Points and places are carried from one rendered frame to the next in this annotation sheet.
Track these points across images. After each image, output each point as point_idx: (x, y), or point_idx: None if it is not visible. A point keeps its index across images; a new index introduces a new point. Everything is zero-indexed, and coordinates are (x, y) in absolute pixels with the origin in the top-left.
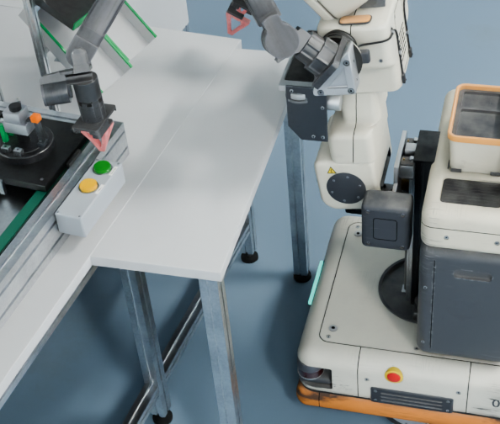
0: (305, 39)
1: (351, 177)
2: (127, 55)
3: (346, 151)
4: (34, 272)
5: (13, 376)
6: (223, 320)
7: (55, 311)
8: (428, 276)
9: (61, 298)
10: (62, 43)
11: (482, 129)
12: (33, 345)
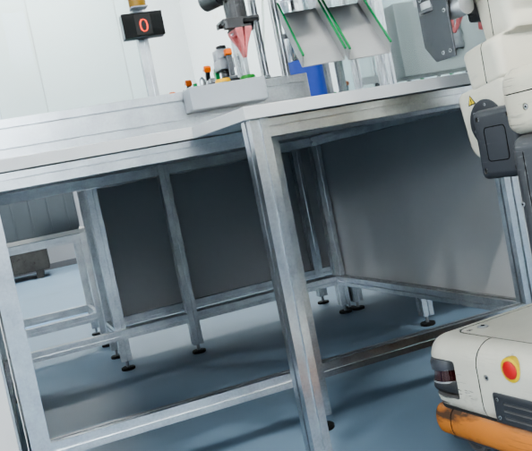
0: None
1: (487, 104)
2: (361, 54)
3: (477, 68)
4: (144, 129)
5: (50, 160)
6: (265, 189)
7: (126, 143)
8: (523, 182)
9: (139, 137)
10: (301, 33)
11: None
12: (86, 152)
